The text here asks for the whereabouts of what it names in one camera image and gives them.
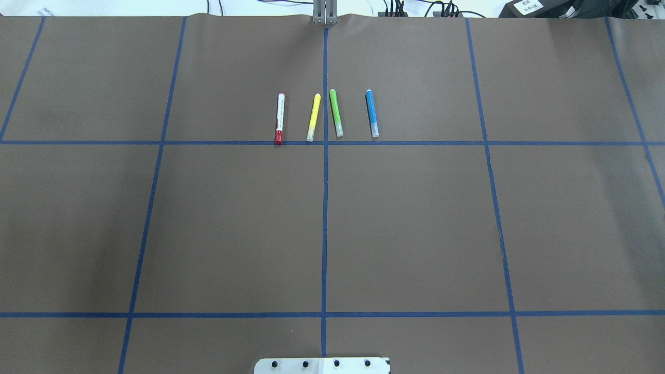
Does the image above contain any red and white marker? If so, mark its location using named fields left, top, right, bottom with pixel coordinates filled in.
left=274, top=91, right=286, bottom=145

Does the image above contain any blue marker pen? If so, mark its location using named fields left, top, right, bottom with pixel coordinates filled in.
left=365, top=89, right=379, bottom=138

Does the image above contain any yellow highlighter pen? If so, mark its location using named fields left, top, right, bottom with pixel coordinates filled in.
left=306, top=93, right=322, bottom=142

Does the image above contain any green highlighter pen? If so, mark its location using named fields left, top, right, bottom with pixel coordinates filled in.
left=329, top=88, right=344, bottom=138

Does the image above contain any brown paper table mat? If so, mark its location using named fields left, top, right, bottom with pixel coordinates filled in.
left=1, top=14, right=663, bottom=373

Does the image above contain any black power adapter box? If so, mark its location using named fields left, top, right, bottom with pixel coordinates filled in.
left=499, top=0, right=582, bottom=18

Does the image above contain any grey aluminium frame post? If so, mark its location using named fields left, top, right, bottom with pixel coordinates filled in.
left=312, top=0, right=338, bottom=26

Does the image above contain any white camera stand base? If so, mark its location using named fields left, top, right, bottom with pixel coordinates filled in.
left=254, top=357, right=391, bottom=373

